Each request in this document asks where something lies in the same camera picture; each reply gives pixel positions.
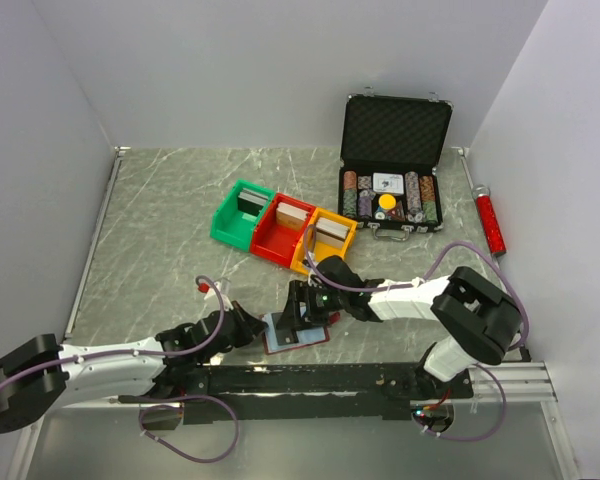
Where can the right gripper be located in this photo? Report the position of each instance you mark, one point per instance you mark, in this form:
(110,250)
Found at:
(302,292)

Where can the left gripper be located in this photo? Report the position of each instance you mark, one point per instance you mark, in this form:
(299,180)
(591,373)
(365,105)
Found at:
(248,325)

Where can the red leather card holder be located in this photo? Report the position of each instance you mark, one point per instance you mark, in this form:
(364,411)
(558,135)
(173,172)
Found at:
(305,338)

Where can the black VIP card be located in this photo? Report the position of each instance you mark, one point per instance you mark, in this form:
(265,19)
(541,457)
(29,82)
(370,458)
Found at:
(279,338)

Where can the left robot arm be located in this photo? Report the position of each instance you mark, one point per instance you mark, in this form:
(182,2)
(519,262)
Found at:
(42,374)

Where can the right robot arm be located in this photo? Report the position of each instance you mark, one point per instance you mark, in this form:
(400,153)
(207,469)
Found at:
(481,320)

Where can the cards in yellow bin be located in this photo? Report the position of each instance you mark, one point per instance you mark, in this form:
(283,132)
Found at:
(330,232)

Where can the cards in red bin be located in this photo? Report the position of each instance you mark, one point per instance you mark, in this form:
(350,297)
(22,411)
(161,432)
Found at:
(290,216)

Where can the cards in green bin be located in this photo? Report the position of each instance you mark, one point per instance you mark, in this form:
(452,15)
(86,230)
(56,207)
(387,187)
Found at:
(251,202)

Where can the white playing card deck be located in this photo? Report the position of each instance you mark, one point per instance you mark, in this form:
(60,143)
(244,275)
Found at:
(388,183)

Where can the yellow plastic bin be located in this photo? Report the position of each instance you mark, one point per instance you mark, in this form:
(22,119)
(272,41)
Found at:
(322,251)

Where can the red plastic bin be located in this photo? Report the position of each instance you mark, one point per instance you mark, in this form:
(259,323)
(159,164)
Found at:
(273,242)

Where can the green plastic bin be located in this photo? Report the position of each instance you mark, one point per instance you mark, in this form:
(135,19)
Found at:
(230,225)

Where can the yellow dealer chip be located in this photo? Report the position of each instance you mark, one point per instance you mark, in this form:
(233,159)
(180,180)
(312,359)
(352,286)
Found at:
(387,202)

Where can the black poker chip case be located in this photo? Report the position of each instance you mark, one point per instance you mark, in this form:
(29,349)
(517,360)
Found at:
(400,135)

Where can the red glitter tube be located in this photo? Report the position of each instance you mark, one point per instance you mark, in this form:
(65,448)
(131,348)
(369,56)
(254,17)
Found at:
(486,212)

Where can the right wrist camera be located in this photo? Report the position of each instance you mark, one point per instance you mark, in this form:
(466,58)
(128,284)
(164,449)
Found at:
(311,265)

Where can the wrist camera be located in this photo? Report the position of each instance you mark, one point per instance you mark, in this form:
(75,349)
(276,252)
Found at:
(212,290)
(311,265)

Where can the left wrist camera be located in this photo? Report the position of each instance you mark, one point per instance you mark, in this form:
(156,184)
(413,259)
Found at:
(212,290)

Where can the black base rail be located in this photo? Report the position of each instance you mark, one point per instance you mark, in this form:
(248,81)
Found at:
(310,391)

